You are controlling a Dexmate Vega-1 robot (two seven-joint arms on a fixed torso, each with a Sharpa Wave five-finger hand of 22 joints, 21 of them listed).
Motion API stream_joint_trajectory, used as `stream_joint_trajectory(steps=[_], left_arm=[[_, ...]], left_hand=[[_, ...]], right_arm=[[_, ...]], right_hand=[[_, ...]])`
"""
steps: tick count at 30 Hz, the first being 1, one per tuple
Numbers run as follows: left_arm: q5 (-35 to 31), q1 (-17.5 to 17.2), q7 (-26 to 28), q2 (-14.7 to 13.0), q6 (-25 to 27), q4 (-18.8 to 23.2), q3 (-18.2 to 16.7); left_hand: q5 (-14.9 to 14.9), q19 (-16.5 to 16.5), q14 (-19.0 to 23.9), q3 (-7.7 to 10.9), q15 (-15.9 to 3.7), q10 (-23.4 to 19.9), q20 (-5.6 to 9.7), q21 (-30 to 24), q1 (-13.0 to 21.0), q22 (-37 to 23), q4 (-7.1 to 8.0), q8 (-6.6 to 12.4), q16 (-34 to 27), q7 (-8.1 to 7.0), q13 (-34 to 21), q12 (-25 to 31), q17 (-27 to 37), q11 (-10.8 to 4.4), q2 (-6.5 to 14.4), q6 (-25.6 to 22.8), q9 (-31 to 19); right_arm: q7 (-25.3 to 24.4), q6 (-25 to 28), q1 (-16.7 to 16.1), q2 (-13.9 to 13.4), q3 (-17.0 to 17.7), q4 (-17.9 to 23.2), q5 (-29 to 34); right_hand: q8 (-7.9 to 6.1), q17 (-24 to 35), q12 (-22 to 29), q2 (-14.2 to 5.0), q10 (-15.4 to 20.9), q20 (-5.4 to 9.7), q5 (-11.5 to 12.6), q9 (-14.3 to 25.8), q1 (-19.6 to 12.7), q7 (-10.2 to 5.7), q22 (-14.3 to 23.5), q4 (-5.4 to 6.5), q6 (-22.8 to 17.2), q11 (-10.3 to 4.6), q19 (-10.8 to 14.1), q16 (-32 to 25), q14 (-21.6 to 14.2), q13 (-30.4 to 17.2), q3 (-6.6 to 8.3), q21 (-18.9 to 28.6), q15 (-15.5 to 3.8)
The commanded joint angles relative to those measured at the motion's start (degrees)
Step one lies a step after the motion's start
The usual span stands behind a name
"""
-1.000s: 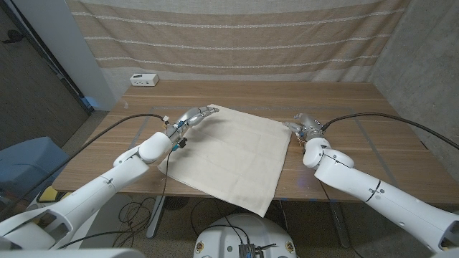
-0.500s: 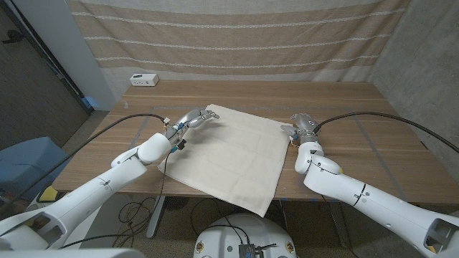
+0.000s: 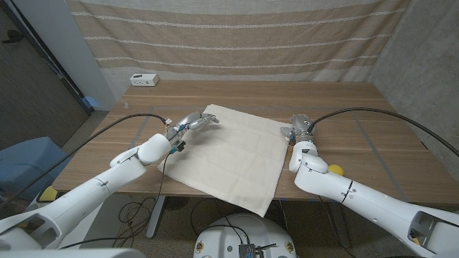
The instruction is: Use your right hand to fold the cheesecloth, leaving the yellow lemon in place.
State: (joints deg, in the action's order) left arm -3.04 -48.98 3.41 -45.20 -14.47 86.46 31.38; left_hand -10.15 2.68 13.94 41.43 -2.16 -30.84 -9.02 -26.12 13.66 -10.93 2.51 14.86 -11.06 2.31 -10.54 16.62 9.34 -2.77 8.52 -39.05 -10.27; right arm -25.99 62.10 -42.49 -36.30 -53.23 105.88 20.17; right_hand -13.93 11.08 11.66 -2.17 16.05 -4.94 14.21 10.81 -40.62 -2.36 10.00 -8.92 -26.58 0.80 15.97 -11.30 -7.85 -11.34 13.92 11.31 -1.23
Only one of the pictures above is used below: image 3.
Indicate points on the cream cheesecloth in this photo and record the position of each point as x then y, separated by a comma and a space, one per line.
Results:
233, 157

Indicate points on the dark door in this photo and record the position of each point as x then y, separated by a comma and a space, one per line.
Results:
28, 89

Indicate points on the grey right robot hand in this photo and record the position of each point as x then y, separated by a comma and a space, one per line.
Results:
303, 127

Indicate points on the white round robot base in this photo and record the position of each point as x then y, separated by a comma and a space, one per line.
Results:
222, 233

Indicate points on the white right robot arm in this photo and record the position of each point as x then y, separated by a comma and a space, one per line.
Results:
358, 200

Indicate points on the yellow lemon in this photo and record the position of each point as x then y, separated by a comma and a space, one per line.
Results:
337, 170

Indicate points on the small grey base device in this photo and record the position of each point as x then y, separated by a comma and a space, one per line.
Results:
247, 251

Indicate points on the white power strip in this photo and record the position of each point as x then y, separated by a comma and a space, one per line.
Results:
144, 80

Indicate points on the blue padded seat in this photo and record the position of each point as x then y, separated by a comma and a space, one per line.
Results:
25, 165

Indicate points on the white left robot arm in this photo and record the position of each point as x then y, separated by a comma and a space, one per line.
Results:
89, 193

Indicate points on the grey table leg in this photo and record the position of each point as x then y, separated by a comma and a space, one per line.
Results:
156, 215
339, 222

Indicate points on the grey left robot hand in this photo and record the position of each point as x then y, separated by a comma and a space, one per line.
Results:
190, 120

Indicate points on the beige striped backdrop cloth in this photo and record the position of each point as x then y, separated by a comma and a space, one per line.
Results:
233, 32

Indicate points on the yellow floor pad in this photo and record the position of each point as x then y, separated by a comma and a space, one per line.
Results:
48, 194

